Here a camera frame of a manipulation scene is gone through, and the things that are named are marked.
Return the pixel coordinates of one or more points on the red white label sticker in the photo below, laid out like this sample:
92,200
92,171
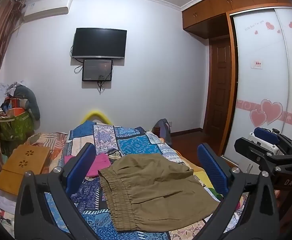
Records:
258,63

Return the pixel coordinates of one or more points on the white wall socket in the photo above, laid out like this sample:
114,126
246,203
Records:
170,123

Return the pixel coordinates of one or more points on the pink garment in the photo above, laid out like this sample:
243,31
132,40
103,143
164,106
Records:
101,163

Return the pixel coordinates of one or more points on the crumpled white plastic bag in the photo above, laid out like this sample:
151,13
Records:
1,91

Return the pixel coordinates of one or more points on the orange box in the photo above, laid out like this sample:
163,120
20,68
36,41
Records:
15,106

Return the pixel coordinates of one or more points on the wooden overhead cabinet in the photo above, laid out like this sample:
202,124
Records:
210,7

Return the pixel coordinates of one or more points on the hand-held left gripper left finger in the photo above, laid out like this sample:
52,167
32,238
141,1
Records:
82,165

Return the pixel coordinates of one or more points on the green fabric bag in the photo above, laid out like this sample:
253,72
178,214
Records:
15,127

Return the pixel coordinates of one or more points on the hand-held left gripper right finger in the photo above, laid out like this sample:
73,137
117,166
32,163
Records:
212,165

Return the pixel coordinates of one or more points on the black wall television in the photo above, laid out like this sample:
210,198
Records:
99,42

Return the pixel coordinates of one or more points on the olive green pants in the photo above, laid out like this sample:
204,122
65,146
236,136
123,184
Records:
155,185

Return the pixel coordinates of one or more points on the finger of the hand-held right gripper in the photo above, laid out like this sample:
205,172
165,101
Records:
250,146
265,133

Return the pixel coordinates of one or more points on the grey blue backpack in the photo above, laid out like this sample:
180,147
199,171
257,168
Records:
164,130

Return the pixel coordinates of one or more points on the yellow curved bed rail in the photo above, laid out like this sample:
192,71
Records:
93,116

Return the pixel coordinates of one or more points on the orange yellow blanket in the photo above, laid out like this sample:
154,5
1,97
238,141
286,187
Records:
200,175

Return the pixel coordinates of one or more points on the white air conditioner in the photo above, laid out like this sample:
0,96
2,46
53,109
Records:
47,7

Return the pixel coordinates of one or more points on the small black wall monitor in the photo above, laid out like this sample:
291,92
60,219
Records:
97,70

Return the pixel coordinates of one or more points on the white folded cloth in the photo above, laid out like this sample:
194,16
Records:
1,200

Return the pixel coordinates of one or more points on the striped orange bed sheet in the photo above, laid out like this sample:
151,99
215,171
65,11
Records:
46,137

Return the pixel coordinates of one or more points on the blue patchwork blanket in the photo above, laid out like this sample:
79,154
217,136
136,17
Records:
133,140

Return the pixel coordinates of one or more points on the brown wooden door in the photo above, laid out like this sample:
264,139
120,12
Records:
219,85

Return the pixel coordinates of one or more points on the bamboo lap desk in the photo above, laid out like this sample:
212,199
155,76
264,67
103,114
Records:
23,162

